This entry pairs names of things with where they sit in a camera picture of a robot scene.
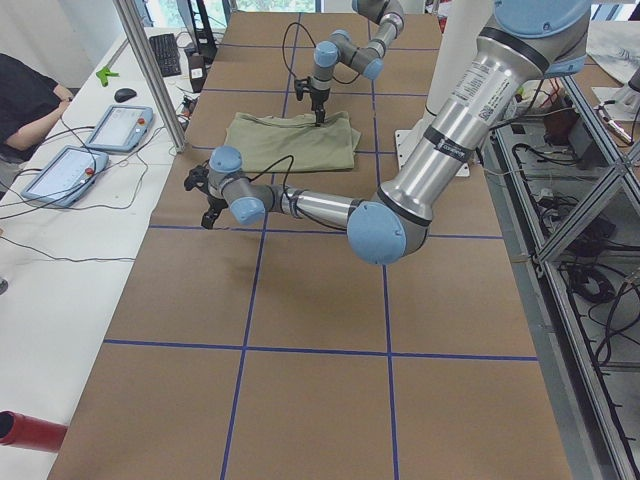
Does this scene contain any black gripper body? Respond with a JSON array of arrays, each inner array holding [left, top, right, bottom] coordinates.
[[294, 76, 330, 125], [183, 164, 228, 229]]

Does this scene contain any olive green long-sleeve shirt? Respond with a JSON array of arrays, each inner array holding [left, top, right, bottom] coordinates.
[[225, 111, 361, 173]]

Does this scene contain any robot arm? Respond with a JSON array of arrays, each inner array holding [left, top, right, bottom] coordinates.
[[184, 1, 590, 265], [294, 0, 404, 126]]

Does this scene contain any far teach pendant tablet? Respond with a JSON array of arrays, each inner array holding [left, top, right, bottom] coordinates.
[[85, 105, 154, 153]]

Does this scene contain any teach pendant tablet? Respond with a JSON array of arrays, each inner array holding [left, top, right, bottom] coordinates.
[[85, 105, 154, 153], [21, 146, 109, 207]]

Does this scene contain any black computer mouse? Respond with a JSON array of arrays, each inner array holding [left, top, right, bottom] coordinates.
[[114, 88, 137, 103]]

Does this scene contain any near teach pendant tablet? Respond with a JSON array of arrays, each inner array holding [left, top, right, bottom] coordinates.
[[21, 146, 109, 207]]

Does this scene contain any black keyboard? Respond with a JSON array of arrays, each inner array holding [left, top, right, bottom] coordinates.
[[148, 33, 181, 77]]

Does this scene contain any green clamp tool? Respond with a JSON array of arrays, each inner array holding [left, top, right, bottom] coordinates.
[[96, 66, 120, 87]]

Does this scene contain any seated person in black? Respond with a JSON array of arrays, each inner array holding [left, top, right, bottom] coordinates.
[[1, 53, 74, 162]]

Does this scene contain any red cylinder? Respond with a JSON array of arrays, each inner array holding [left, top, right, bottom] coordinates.
[[1, 411, 67, 453]]

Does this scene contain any aluminium frame post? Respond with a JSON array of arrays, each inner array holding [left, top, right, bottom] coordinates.
[[113, 0, 186, 153]]

